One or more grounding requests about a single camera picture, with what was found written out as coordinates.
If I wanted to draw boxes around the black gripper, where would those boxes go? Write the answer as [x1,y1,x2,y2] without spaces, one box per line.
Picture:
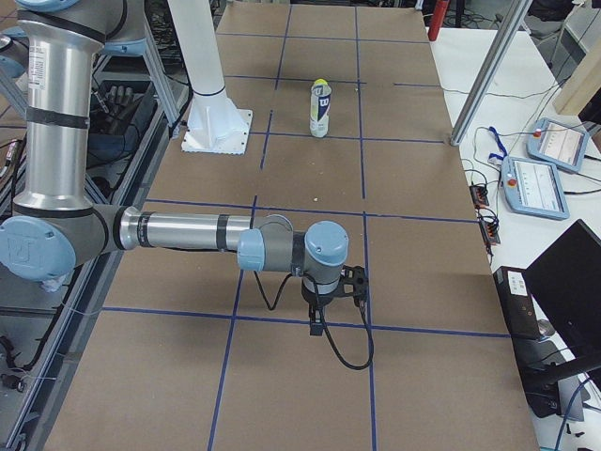
[301,277,339,335]

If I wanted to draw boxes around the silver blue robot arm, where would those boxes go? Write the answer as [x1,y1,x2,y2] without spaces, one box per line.
[1,1,348,335]

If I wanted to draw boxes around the clear tennis ball can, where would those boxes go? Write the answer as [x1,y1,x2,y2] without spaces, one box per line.
[310,83,331,138]

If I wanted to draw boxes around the orange black connector box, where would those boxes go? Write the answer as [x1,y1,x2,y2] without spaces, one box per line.
[470,184,489,209]

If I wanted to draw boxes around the black computer box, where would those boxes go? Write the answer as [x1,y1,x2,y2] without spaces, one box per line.
[494,266,584,422]

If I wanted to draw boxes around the black laptop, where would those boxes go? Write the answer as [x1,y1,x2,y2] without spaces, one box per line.
[524,219,600,356]

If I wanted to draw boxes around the near blue teach pendant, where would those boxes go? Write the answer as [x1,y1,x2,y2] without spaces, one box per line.
[501,156,570,220]

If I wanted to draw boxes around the blue teach pendant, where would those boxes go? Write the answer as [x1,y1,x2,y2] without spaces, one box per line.
[501,156,570,220]
[526,117,590,173]

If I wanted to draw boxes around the far blue teach pendant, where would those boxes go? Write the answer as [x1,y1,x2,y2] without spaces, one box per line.
[526,117,590,173]

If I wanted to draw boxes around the red cylinder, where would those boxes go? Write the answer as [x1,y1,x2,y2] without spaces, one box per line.
[427,0,449,42]

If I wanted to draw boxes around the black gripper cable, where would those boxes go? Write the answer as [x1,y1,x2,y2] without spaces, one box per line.
[253,272,375,371]

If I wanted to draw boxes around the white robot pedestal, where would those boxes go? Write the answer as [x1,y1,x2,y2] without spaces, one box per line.
[168,0,253,155]

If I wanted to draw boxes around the blue lanyard badge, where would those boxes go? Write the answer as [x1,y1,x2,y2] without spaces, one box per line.
[487,126,507,166]

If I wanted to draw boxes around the aluminium table frame rail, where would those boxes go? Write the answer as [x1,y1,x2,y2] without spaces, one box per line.
[0,117,189,451]

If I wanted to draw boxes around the aluminium frame post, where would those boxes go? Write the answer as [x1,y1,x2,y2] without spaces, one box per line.
[450,0,532,147]

